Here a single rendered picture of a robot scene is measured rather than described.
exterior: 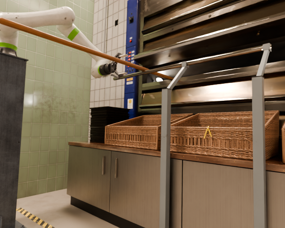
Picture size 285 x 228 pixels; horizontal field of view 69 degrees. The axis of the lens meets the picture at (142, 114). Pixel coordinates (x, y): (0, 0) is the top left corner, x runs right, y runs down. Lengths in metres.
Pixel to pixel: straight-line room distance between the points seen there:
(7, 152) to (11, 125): 0.18
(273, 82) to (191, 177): 0.86
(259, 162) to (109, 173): 1.03
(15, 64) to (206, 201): 1.51
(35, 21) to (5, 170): 1.03
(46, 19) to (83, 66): 1.22
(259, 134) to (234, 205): 0.36
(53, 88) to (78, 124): 0.51
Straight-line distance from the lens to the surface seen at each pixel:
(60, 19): 1.74
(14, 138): 1.70
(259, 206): 1.05
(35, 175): 2.53
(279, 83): 1.64
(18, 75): 1.73
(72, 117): 2.66
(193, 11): 2.00
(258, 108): 1.01
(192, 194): 1.22
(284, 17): 1.60
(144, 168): 1.38
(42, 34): 1.25
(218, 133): 1.16
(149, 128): 1.39
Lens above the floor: 0.71
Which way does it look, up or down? 4 degrees up
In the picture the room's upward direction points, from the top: 1 degrees clockwise
